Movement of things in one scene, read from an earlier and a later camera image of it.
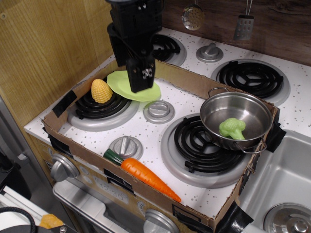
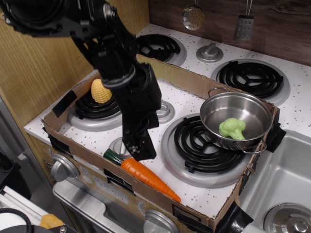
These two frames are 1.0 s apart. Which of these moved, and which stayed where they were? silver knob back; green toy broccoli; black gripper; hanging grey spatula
Moved: black gripper
Stayed: hanging grey spatula; silver knob back; green toy broccoli
